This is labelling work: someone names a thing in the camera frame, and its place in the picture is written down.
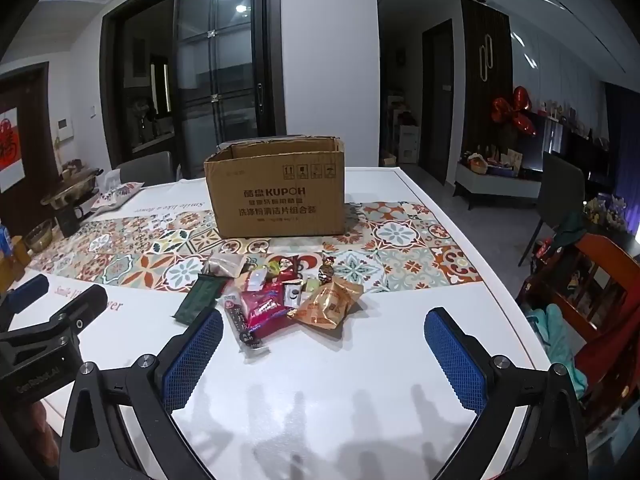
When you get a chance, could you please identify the grey foil snack packet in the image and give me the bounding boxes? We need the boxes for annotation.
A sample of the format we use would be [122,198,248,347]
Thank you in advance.
[206,252,249,279]

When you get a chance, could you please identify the black mug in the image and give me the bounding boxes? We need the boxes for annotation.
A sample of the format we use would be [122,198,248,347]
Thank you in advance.
[54,203,89,237]

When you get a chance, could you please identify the metal hot pot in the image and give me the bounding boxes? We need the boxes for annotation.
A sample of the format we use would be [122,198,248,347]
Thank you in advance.
[41,166,104,209]

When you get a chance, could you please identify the dark green snack packet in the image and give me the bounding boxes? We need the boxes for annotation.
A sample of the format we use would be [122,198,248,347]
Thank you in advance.
[172,274,224,322]

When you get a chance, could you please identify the patterned tile table runner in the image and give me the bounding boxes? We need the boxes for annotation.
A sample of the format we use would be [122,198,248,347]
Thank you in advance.
[27,200,483,295]

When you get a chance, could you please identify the glass bowl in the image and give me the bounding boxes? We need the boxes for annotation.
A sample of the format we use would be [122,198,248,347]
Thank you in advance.
[23,220,54,254]

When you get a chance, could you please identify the white low cabinet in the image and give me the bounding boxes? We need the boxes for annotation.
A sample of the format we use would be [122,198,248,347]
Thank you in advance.
[454,159,544,211]

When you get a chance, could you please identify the grey dining chair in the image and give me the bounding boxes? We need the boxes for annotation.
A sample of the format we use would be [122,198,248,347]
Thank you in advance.
[115,151,177,184]

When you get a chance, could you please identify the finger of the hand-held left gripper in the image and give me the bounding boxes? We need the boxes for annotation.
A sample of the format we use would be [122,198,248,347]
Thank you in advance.
[0,274,50,329]
[0,284,110,357]

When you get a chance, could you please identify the teal cloth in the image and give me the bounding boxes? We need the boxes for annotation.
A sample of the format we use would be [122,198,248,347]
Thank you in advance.
[526,304,587,398]

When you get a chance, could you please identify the red heart balloons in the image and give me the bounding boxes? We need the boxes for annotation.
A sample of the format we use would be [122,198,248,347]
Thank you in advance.
[490,86,539,137]

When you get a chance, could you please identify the dark framed glass sliding door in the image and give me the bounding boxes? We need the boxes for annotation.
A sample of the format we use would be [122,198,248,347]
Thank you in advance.
[101,0,287,182]

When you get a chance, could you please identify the red yellow printed snack packet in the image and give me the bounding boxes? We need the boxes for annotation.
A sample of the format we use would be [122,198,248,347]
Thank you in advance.
[248,253,313,286]

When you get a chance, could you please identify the dark dining chair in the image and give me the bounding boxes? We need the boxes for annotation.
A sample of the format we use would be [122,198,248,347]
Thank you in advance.
[519,152,587,267]

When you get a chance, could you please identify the black strip snack packet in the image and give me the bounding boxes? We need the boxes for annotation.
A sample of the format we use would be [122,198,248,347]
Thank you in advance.
[222,294,265,354]

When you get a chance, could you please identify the purple curtain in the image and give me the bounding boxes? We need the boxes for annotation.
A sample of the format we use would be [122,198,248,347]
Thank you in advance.
[604,81,640,241]

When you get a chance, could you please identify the orange wooden chair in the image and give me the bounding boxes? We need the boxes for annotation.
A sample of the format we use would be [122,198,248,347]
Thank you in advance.
[520,232,640,433]

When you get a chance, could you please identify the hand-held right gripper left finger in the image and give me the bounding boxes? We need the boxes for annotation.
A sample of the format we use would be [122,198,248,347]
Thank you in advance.
[59,306,224,480]

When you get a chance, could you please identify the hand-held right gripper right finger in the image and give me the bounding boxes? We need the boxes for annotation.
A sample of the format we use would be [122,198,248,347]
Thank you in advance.
[424,306,590,480]

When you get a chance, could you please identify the round red gold candy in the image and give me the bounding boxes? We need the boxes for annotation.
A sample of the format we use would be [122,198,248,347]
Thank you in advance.
[319,255,342,283]

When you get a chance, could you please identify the brown cardboard box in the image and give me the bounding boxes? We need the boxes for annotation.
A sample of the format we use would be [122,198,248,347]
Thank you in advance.
[203,135,347,239]

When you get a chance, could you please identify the white clip-shaped wall ornament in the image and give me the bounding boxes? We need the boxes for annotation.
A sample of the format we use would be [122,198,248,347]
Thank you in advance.
[477,35,496,81]

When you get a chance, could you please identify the white floor box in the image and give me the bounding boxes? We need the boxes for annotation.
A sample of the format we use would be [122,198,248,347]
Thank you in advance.
[398,125,421,164]

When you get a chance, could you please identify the flower bouquet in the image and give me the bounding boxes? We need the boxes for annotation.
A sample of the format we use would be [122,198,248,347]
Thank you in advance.
[584,194,629,232]

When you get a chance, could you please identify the red white wall poster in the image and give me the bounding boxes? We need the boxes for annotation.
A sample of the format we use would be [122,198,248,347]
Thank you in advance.
[0,106,27,194]

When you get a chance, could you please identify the patterned tissue pouch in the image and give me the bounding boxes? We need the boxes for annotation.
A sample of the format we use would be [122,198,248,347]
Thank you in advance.
[92,181,144,209]

